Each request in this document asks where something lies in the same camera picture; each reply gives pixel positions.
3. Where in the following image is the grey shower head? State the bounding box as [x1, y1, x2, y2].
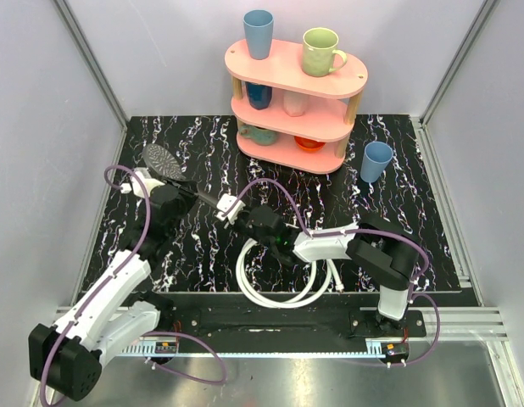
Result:
[142, 143, 218, 209]

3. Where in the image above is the white shower hose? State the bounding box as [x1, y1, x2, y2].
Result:
[235, 237, 346, 309]

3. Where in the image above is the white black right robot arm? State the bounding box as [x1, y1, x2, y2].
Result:
[218, 203, 427, 337]

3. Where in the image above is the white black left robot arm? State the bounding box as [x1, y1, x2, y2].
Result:
[28, 172, 198, 401]

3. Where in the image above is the teal ceramic mug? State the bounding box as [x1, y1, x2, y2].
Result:
[239, 125, 279, 146]

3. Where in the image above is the orange bowl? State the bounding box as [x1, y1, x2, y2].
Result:
[294, 136, 326, 153]

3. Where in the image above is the pink three-tier shelf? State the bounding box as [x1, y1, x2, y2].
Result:
[225, 40, 368, 174]

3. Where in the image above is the dark blue cup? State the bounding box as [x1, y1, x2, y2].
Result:
[246, 82, 273, 110]

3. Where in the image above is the pink faceted cup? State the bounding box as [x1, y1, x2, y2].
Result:
[283, 91, 309, 117]

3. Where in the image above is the blue cup on table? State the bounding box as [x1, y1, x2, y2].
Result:
[360, 141, 393, 183]

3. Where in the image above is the green mug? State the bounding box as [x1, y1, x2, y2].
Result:
[301, 27, 348, 77]

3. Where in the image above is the blue cup on shelf top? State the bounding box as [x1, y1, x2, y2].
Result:
[243, 9, 274, 60]

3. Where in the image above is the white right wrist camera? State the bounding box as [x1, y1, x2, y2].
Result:
[216, 193, 245, 225]

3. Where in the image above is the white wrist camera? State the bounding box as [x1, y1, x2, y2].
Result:
[120, 167, 164, 198]
[216, 193, 245, 225]

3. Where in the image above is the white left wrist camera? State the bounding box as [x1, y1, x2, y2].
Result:
[120, 167, 164, 198]

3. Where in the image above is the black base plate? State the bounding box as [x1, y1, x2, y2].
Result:
[168, 293, 426, 357]

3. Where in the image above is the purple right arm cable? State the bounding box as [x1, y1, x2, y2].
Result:
[234, 177, 442, 368]

